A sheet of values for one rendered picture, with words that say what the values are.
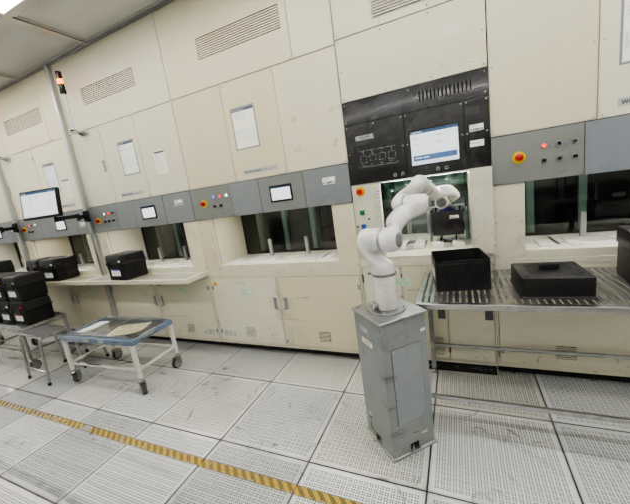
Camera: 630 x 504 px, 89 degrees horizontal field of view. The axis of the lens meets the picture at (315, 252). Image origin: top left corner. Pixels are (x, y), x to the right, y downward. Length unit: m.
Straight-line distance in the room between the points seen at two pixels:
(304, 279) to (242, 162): 1.08
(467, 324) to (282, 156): 1.80
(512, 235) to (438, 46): 1.21
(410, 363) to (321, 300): 1.11
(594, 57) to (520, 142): 0.49
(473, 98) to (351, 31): 0.88
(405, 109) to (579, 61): 0.89
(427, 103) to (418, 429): 1.87
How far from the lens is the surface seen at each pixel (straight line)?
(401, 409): 1.83
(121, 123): 3.73
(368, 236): 1.58
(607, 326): 2.57
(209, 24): 3.08
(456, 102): 2.27
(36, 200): 4.05
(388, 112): 2.31
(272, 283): 2.78
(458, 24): 2.38
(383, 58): 2.38
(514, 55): 2.34
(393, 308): 1.66
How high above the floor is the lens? 1.41
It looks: 11 degrees down
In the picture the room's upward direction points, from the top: 8 degrees counter-clockwise
